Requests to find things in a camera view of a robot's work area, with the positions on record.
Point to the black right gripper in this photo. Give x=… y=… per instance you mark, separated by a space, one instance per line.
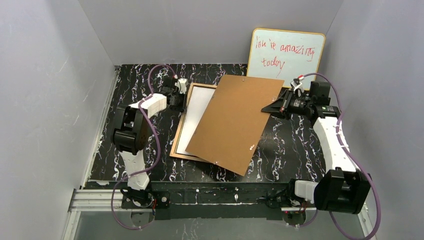
x=284 y=103

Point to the whiteboard with red writing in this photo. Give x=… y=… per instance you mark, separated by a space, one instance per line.
x=284 y=54

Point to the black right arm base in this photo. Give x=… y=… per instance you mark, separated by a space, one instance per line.
x=285 y=200

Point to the aluminium mounting rail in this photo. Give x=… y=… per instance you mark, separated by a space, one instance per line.
x=205 y=211

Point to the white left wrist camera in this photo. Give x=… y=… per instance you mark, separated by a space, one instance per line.
x=182 y=85

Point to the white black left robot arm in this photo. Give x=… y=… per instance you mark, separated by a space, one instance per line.
x=132 y=123

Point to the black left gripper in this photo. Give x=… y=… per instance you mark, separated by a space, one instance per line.
x=176 y=100

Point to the landscape photo print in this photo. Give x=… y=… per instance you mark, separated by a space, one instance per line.
x=195 y=116

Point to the black wooden picture frame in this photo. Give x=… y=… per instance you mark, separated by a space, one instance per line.
x=180 y=126

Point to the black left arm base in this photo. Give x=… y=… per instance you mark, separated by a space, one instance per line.
x=144 y=199

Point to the brown frame backing board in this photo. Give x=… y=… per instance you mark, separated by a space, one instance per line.
x=232 y=124

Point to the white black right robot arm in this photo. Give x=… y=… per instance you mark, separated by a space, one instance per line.
x=344 y=187

